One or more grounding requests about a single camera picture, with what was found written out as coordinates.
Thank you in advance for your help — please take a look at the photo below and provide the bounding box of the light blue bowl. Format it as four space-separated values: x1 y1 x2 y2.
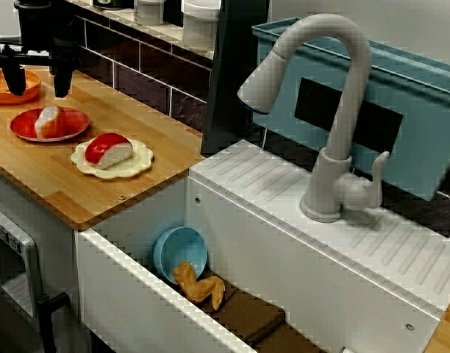
153 226 209 285

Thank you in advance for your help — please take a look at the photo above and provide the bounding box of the black vertical post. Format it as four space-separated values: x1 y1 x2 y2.
201 0 272 159

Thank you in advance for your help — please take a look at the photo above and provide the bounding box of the cream flower-shaped plate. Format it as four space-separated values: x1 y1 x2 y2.
71 138 155 180

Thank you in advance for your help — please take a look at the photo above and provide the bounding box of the white cup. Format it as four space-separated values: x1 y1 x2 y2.
181 0 221 49

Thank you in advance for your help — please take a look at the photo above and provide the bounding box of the red-topped toy sushi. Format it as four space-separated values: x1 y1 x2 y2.
84 134 133 170

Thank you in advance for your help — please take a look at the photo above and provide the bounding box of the dark jar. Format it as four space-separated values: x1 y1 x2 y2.
91 0 135 11

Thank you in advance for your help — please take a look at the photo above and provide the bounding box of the brown cloth mat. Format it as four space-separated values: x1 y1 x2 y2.
201 270 343 353

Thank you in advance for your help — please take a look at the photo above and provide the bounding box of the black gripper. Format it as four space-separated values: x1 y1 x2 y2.
0 16 81 99

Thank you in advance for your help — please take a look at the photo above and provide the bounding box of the grey toy faucet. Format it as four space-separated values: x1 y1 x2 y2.
236 13 390 224

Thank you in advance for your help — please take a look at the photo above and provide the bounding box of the white toy sink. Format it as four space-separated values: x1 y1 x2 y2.
76 139 450 353

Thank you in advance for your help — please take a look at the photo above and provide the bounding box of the grey toy dishwasher front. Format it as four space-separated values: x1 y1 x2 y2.
0 204 40 321

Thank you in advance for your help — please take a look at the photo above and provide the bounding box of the toy fried chicken piece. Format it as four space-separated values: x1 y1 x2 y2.
172 261 226 312

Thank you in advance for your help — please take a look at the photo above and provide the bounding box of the black cabinet handle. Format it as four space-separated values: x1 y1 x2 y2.
36 292 70 353

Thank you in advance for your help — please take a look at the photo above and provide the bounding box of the teal plastic dish rack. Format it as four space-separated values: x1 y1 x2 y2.
251 17 450 202

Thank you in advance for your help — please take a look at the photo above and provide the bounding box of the red round plate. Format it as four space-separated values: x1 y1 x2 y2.
10 106 90 143

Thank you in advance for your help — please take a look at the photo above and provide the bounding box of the labelled white jar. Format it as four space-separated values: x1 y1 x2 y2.
133 0 168 26

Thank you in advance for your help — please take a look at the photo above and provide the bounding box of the orange-topped toy sushi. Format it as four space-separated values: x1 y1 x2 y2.
34 105 68 140

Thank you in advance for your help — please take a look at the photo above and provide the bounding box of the white kitchen cabinet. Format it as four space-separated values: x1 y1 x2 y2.
0 167 82 353

